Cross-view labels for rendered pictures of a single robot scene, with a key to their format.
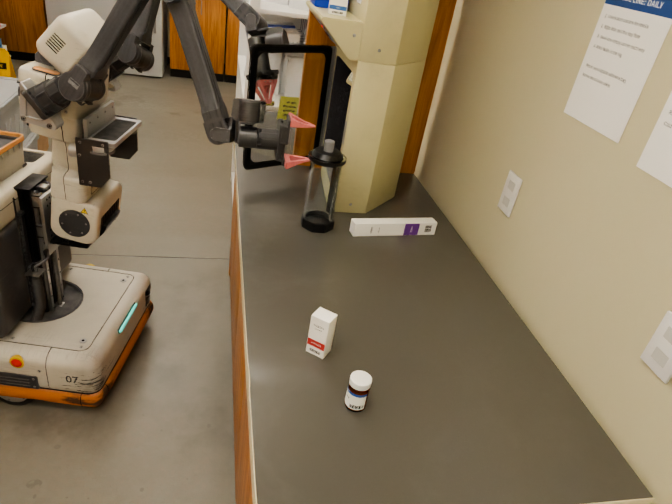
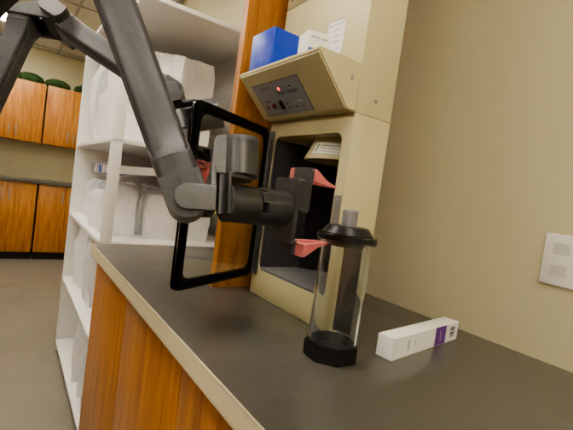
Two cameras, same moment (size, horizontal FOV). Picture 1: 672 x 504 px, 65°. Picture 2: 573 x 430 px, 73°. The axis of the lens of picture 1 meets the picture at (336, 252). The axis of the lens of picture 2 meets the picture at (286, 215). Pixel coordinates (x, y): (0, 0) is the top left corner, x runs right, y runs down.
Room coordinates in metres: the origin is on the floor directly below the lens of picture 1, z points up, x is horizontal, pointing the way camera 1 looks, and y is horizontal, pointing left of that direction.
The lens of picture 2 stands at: (0.80, 0.42, 1.22)
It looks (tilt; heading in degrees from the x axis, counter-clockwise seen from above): 3 degrees down; 340
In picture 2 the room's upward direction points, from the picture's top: 8 degrees clockwise
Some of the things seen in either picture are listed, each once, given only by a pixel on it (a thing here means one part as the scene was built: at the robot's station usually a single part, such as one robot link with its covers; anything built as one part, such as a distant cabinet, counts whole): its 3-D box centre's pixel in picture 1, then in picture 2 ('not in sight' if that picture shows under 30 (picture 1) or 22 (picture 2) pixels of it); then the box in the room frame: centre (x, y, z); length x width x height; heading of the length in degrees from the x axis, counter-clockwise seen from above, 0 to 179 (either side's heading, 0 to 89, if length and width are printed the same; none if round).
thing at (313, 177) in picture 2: (297, 129); (311, 191); (1.40, 0.16, 1.23); 0.09 x 0.07 x 0.07; 106
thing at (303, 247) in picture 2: (294, 153); (305, 233); (1.40, 0.16, 1.16); 0.09 x 0.07 x 0.07; 106
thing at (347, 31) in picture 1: (330, 28); (291, 90); (1.67, 0.13, 1.46); 0.32 x 0.11 x 0.10; 16
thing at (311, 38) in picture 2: (338, 2); (313, 49); (1.61, 0.12, 1.54); 0.05 x 0.05 x 0.06; 6
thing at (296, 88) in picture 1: (287, 108); (226, 200); (1.72, 0.24, 1.19); 0.30 x 0.01 x 0.40; 133
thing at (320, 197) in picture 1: (322, 189); (338, 292); (1.42, 0.07, 1.06); 0.11 x 0.11 x 0.21
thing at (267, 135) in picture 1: (270, 139); (273, 207); (1.38, 0.23, 1.20); 0.07 x 0.07 x 0.10; 16
